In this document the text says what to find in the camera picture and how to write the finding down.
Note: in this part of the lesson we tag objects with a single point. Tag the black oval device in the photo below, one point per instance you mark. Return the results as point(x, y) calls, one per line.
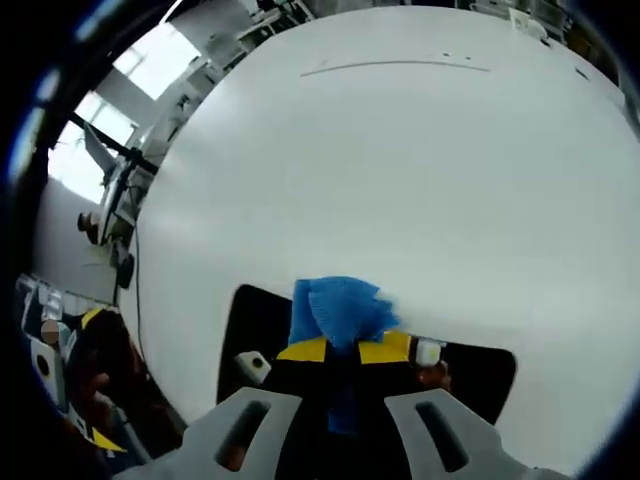
point(126, 270)

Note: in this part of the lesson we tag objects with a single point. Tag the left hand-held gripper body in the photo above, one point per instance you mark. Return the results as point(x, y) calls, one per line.
point(55, 385)

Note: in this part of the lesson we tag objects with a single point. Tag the black tripod stand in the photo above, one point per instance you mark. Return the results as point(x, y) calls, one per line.
point(100, 137)

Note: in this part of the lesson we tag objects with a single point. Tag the brown round item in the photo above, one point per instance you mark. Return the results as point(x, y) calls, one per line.
point(89, 227)

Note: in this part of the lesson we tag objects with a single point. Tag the bright window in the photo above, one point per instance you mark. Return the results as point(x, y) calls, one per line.
point(150, 65)

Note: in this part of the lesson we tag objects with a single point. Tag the blue sponge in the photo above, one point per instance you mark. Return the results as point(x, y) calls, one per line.
point(340, 310)

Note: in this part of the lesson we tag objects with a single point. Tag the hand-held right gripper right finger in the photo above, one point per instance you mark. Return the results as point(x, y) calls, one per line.
point(490, 450)

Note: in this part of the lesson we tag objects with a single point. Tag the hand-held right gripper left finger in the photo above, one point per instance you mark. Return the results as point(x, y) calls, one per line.
point(190, 450)

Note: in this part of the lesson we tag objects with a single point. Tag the small white frame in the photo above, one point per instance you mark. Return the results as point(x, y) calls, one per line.
point(521, 19)

